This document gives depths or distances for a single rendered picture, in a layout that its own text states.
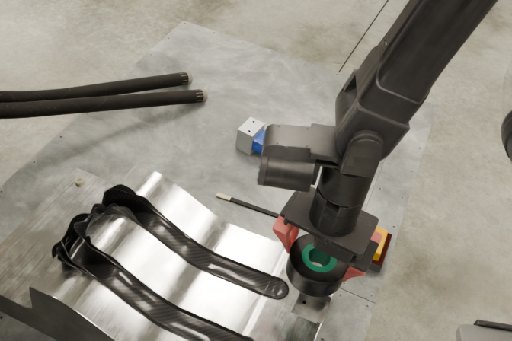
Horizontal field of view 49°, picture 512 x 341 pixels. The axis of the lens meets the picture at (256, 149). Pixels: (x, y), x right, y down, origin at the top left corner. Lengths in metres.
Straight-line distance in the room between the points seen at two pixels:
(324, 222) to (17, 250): 0.50
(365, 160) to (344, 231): 0.14
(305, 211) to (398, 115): 0.20
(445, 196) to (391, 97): 1.86
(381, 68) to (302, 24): 2.65
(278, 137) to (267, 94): 0.73
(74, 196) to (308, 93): 0.61
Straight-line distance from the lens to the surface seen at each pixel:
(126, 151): 1.15
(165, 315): 0.83
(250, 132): 1.12
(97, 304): 0.80
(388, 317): 1.95
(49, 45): 2.93
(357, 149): 0.54
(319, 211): 0.65
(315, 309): 0.88
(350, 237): 0.67
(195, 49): 1.44
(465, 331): 0.71
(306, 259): 0.75
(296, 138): 0.59
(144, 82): 1.25
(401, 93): 0.53
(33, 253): 0.94
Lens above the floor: 1.61
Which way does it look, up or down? 44 degrees down
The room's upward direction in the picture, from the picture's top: 8 degrees clockwise
